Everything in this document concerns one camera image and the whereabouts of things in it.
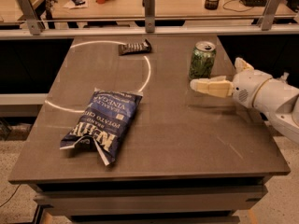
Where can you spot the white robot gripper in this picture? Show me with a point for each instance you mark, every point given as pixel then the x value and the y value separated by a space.
pixel 248 86

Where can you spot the blue kettle chips bag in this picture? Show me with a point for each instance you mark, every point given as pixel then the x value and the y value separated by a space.
pixel 104 122

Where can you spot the left metal bracket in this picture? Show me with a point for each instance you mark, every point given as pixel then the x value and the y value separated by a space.
pixel 34 24

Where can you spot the green soda can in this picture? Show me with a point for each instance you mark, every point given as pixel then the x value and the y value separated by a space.
pixel 202 60

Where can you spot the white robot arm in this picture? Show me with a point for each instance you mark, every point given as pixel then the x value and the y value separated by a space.
pixel 279 102

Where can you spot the metal bracket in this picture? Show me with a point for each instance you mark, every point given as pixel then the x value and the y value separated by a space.
pixel 266 20
pixel 149 6
pixel 34 24

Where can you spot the right metal bracket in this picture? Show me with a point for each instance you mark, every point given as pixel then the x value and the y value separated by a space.
pixel 266 20

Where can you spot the middle metal bracket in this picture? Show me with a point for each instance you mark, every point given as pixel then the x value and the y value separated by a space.
pixel 149 6

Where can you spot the black mesh cup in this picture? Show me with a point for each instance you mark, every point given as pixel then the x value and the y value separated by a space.
pixel 211 4

